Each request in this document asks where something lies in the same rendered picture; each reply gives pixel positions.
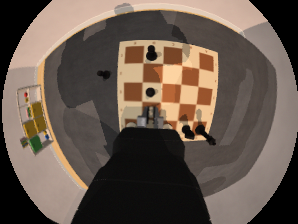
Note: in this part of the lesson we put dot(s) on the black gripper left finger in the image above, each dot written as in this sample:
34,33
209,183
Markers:
142,121

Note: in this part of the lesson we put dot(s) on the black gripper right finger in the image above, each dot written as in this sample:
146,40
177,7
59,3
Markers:
157,119

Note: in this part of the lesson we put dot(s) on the brown and cream chessboard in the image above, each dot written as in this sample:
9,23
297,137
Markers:
184,77

